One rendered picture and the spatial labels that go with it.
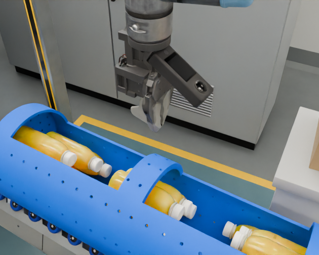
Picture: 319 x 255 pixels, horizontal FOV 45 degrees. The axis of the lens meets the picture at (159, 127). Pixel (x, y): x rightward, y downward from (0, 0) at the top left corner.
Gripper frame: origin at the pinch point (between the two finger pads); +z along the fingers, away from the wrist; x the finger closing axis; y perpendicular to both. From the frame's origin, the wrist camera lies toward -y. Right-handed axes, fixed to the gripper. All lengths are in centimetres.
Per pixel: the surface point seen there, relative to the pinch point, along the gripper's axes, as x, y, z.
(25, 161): 9.4, 33.3, 20.1
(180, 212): 0.6, -6.1, 23.6
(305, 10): -266, 19, 89
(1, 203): 11, 50, 47
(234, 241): 1.1, -19.9, 23.5
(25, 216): 11, 40, 47
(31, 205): 14.2, 29.5, 30.1
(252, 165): -131, 4, 139
